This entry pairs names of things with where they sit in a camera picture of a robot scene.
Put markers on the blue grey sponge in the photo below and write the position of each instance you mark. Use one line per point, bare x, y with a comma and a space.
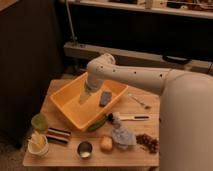
105, 98

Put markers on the small metal cup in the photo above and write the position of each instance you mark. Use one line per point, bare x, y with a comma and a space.
84, 149

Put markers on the black handle on rail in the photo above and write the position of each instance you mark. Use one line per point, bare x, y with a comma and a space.
177, 61

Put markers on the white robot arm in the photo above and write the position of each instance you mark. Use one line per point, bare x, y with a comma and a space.
185, 114

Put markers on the striped brown white block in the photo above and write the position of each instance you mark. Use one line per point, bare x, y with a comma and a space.
58, 135

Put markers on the yellow round fruit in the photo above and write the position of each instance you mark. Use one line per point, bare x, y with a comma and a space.
106, 144

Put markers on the wooden table board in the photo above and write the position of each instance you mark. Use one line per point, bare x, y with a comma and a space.
67, 156

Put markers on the yellow plastic bin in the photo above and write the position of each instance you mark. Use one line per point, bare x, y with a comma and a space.
84, 112

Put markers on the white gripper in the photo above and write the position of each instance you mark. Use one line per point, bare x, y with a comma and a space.
90, 87

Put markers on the white handled brush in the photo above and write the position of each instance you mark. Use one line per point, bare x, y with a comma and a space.
125, 117

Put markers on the vertical metal pole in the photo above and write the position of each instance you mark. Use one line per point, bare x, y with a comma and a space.
73, 37

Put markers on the metal fork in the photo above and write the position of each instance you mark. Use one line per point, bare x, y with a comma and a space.
140, 102

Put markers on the bunch of dark grapes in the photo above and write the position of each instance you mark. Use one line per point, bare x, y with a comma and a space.
151, 143

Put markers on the crumpled blue cloth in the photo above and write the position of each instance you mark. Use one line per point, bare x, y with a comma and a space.
123, 137

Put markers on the green plastic cup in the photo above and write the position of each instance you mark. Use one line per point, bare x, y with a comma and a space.
39, 122

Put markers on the grey wall baseboard rail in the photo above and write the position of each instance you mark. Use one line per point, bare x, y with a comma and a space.
133, 58

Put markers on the green cucumber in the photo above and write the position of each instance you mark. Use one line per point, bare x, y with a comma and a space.
97, 125

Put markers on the upper shelf with clutter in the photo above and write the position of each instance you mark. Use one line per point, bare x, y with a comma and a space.
146, 6

